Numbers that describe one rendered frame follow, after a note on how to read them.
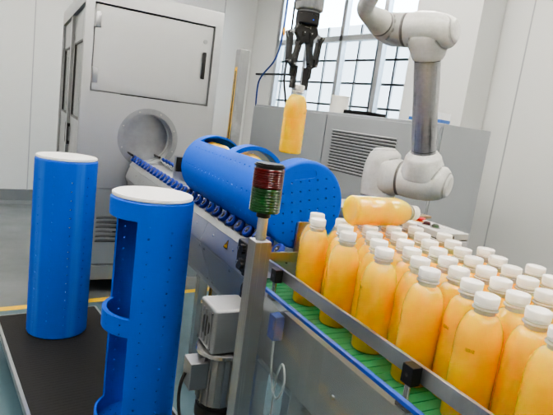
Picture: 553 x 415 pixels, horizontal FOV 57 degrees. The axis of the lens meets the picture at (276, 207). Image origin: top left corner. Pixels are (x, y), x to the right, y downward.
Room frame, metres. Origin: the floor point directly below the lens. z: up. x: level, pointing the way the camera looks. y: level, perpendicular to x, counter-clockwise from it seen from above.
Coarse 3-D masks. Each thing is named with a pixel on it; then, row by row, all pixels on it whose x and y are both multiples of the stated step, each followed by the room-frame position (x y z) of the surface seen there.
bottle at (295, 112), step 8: (296, 96) 1.65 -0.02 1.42; (288, 104) 1.65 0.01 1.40; (296, 104) 1.64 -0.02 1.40; (304, 104) 1.65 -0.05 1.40; (288, 112) 1.65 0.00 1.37; (296, 112) 1.64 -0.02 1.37; (304, 112) 1.65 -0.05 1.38; (288, 120) 1.64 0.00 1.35; (296, 120) 1.64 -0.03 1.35; (304, 120) 1.67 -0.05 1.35; (288, 128) 1.64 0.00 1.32; (296, 128) 1.64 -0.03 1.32; (288, 136) 1.64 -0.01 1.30; (296, 136) 1.64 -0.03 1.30; (280, 144) 1.66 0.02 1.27; (288, 144) 1.64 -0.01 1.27; (296, 144) 1.64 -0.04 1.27; (288, 152) 1.64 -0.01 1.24; (296, 152) 1.65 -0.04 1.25
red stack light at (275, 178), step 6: (258, 168) 1.00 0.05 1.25; (258, 174) 1.00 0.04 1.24; (264, 174) 1.00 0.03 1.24; (270, 174) 1.00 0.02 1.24; (276, 174) 1.00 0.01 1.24; (282, 174) 1.01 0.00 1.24; (252, 180) 1.03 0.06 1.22; (258, 180) 1.00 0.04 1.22; (264, 180) 1.00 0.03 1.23; (270, 180) 1.00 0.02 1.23; (276, 180) 1.00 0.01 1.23; (282, 180) 1.02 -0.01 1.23; (258, 186) 1.00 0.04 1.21; (264, 186) 1.00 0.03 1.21; (270, 186) 1.00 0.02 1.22; (276, 186) 1.00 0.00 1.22; (282, 186) 1.03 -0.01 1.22
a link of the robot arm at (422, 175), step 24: (408, 24) 2.00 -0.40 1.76; (432, 24) 1.95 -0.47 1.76; (456, 24) 1.96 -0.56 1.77; (408, 48) 2.04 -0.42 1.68; (432, 48) 1.97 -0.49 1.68; (432, 72) 2.02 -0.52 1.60; (432, 96) 2.04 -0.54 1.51; (432, 120) 2.07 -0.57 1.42; (432, 144) 2.10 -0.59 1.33; (408, 168) 2.12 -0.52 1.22; (432, 168) 2.08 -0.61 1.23; (408, 192) 2.15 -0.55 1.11; (432, 192) 2.08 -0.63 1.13
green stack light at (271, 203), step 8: (256, 192) 1.00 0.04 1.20; (264, 192) 1.00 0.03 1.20; (272, 192) 1.00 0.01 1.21; (280, 192) 1.01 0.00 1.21; (256, 200) 1.00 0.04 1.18; (264, 200) 1.00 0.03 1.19; (272, 200) 1.00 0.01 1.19; (280, 200) 1.02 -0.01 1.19; (256, 208) 1.00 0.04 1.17; (264, 208) 1.00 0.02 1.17; (272, 208) 1.00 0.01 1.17
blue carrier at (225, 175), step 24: (192, 144) 2.27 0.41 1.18; (192, 168) 2.14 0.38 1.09; (216, 168) 1.90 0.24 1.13; (240, 168) 1.74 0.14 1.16; (288, 168) 1.54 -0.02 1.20; (312, 168) 1.58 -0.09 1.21; (216, 192) 1.88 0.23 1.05; (240, 192) 1.67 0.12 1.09; (288, 192) 1.55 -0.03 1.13; (312, 192) 1.59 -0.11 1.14; (336, 192) 1.63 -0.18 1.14; (240, 216) 1.73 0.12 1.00; (288, 216) 1.55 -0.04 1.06; (336, 216) 1.64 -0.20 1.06; (288, 240) 1.56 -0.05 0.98
